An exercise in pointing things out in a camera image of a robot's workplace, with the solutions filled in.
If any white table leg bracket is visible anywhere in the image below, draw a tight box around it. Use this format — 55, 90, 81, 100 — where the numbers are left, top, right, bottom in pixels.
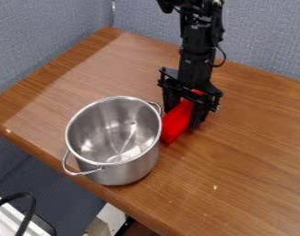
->
83, 204, 125, 236

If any red rectangular block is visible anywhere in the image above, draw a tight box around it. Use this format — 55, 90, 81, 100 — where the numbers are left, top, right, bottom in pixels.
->
160, 99, 194, 145

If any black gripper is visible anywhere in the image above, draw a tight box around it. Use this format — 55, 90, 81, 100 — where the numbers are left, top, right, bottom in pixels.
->
158, 49, 223, 130

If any black cable loop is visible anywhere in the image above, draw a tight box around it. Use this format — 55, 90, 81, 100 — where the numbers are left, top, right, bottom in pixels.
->
0, 192, 37, 236

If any stainless steel pot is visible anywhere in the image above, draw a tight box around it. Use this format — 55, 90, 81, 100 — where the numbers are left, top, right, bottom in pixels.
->
64, 96, 162, 185

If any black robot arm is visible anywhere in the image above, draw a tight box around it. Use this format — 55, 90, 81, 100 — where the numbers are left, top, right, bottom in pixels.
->
155, 0, 226, 129

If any white appliance with dark panel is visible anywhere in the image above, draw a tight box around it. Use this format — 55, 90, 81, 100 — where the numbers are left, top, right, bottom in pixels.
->
0, 192, 56, 236

